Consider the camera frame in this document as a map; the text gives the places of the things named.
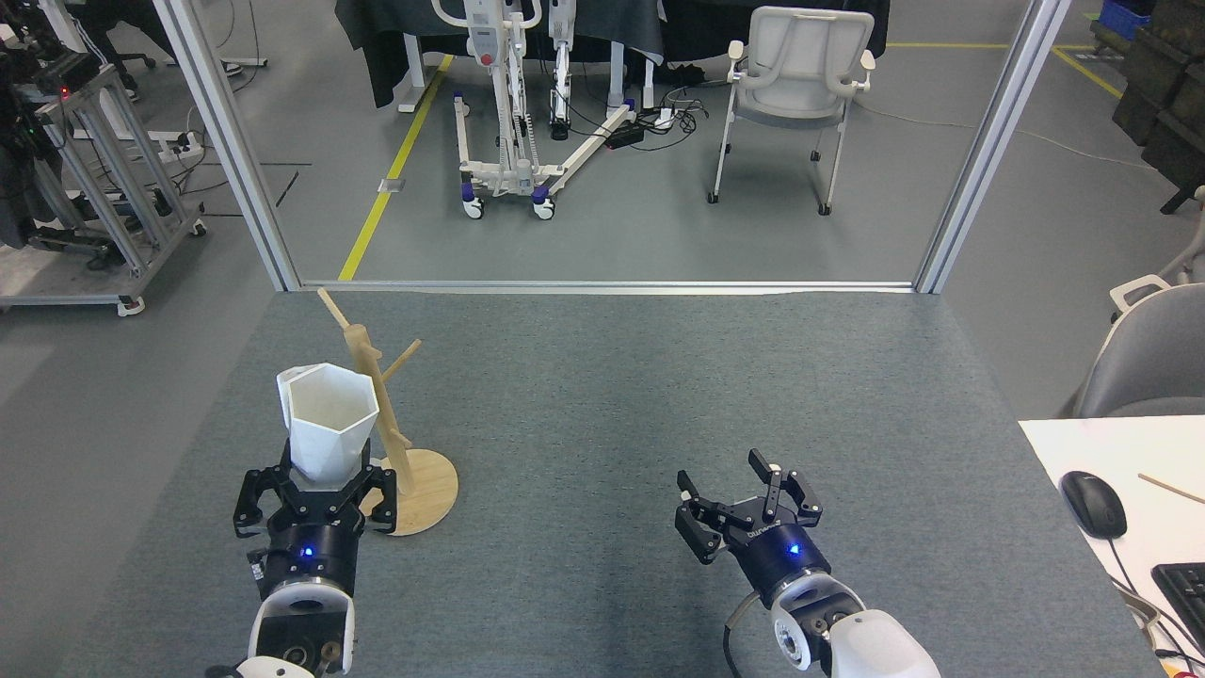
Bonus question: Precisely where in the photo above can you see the blue plastic bin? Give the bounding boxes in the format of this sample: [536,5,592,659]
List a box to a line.
[1099,0,1154,43]

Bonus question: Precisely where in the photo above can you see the white faceted cup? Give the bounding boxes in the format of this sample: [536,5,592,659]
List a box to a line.
[276,363,380,491]

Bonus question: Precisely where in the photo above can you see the black mouse cable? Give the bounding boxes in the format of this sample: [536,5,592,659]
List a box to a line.
[1106,537,1197,660]

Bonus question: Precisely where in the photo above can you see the grey office chair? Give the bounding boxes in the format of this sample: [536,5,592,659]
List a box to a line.
[1073,273,1205,418]

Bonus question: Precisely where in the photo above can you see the aluminium frame cart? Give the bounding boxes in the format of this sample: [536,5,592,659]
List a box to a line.
[0,56,208,316]

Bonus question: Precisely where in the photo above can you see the silver frame post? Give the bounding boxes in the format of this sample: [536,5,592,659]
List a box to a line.
[151,0,302,293]
[913,0,1074,295]

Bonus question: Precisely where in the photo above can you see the white chair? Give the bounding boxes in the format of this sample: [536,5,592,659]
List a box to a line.
[708,7,877,217]

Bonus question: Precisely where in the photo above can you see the black computer mouse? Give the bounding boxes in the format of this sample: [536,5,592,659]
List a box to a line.
[1059,470,1129,541]

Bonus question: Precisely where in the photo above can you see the white wheeled stand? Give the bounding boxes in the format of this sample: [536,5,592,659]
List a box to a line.
[431,0,636,222]

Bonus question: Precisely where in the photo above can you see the black equipment with red light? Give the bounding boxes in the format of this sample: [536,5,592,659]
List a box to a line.
[0,19,100,250]

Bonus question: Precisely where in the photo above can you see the thin wooden stick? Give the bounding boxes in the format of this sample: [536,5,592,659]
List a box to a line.
[1137,473,1205,506]

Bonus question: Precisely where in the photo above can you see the black keyboard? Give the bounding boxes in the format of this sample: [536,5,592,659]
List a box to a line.
[1151,562,1205,651]

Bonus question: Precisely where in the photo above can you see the dark stacked crates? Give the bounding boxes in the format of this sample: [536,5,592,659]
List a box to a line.
[1111,0,1205,216]

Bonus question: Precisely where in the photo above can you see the white desk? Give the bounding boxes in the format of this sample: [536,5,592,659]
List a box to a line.
[1019,415,1205,678]

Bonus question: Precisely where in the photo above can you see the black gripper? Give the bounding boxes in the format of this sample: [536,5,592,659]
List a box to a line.
[233,461,398,599]
[675,449,834,608]

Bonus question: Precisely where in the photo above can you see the black table cloth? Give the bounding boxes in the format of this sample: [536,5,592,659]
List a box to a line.
[334,0,891,109]

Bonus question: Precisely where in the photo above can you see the person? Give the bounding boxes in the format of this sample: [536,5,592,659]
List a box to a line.
[64,0,147,103]

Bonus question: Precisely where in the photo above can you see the wooden cup rack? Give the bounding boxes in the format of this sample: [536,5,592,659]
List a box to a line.
[317,287,460,538]

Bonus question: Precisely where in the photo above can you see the silver frame rail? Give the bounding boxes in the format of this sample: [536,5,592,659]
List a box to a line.
[299,279,919,295]

